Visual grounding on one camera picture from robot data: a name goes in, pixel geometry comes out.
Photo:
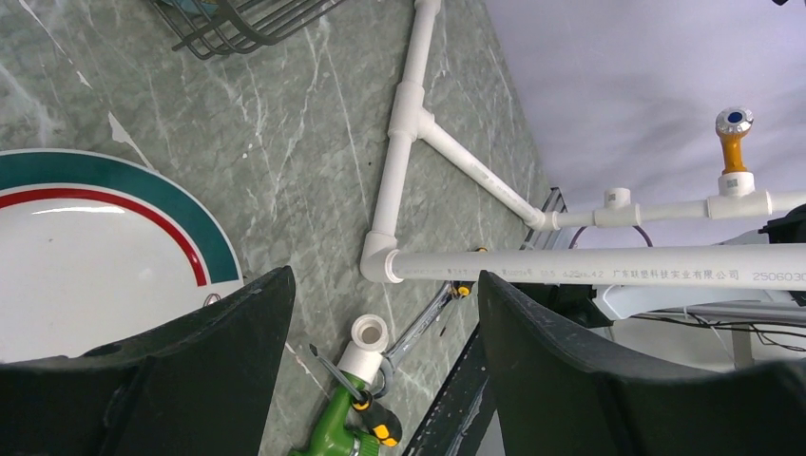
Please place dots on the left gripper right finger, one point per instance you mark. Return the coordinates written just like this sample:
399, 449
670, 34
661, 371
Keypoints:
560, 389

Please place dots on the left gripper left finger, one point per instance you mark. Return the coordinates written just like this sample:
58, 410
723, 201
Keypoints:
201, 384

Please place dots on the red striped green rim plate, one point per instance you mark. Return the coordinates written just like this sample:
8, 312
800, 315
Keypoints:
95, 249

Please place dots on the white pvc elbow fitting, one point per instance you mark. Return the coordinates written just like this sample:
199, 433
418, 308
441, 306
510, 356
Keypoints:
364, 353

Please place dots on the green pipe fitting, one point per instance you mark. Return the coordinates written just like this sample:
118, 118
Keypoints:
332, 436

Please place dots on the steel ratchet wrench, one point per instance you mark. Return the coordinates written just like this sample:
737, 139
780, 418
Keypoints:
448, 292

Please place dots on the black yellow screwdriver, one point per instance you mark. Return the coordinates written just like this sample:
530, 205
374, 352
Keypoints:
380, 421

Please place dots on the orange valve knob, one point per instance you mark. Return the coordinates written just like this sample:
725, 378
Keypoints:
732, 124

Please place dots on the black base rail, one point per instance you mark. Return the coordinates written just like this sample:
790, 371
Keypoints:
463, 410

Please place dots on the white pvc pipe frame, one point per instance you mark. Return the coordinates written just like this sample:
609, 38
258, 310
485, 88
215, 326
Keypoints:
772, 267

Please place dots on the black wire dish rack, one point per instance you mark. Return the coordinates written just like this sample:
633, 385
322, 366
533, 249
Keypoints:
220, 28

